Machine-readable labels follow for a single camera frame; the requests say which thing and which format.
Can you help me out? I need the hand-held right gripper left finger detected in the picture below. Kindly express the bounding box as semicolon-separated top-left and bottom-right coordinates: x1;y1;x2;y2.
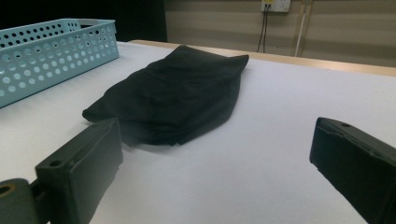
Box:
35;117;124;224

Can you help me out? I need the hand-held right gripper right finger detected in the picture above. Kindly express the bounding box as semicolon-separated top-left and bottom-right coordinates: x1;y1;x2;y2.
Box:
309;117;396;224

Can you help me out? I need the light blue perforated basket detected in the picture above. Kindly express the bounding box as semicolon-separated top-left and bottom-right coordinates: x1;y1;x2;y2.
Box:
0;18;120;109

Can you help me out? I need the black cloth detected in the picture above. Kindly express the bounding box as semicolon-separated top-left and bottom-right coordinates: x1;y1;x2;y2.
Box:
81;45;250;147

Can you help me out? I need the black curtain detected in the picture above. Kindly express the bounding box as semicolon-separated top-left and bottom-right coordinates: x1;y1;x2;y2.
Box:
0;0;168;43

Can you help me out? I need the black wall cable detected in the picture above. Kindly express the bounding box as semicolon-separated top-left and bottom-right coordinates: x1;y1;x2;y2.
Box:
262;4;271;54
256;3;267;53

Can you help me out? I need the white wall socket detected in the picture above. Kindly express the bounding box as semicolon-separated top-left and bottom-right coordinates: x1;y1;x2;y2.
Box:
261;0;292;14

